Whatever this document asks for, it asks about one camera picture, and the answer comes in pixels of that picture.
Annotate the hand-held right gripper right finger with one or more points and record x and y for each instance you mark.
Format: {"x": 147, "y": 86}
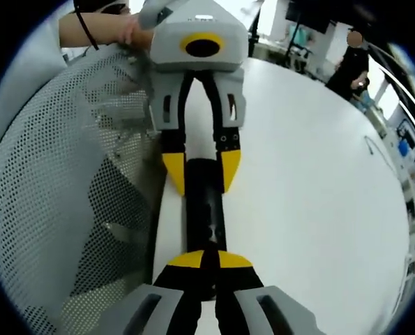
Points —
{"x": 256, "y": 310}

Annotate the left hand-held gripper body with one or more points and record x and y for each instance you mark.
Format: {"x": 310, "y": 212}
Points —
{"x": 200, "y": 21}

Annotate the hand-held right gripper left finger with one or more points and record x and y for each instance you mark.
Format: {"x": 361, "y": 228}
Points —
{"x": 158, "y": 307}

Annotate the black remote control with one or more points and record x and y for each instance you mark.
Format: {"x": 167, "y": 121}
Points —
{"x": 203, "y": 181}

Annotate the person's left hand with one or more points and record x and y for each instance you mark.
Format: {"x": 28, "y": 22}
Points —
{"x": 135, "y": 35}

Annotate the black pole stand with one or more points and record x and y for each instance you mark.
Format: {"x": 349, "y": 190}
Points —
{"x": 254, "y": 35}

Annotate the screen stand with green cloth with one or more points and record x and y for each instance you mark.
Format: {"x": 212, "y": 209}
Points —
{"x": 294, "y": 49}

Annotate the grey mesh office chair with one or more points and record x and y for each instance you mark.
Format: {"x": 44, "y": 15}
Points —
{"x": 53, "y": 174}

